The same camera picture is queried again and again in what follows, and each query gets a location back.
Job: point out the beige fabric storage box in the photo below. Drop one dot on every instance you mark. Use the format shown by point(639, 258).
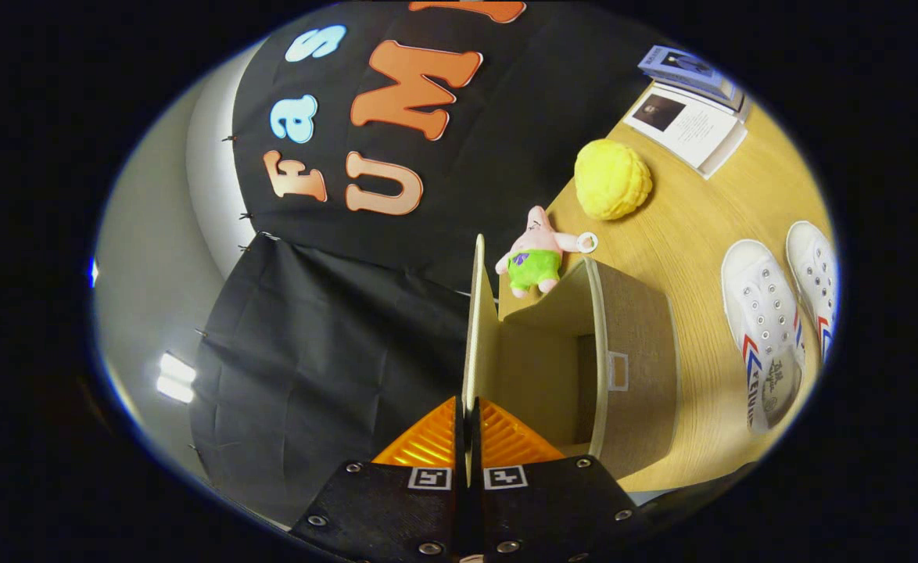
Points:
point(639, 352)

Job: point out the blue book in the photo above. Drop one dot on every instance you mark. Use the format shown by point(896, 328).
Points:
point(682, 66)

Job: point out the ceiling light panel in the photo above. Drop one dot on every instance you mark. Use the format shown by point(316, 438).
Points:
point(173, 379)

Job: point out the white canvas shoe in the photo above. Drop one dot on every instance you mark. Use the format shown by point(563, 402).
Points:
point(764, 313)
point(815, 266)

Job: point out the pink starfish plush toy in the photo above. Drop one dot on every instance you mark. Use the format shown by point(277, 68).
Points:
point(537, 250)

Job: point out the yellow round plush toy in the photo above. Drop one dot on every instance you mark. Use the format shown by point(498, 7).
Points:
point(611, 180)

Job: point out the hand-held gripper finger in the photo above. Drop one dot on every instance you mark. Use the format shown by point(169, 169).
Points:
point(475, 447)
point(460, 450)

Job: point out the white book with portrait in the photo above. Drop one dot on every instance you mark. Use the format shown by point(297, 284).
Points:
point(693, 129)

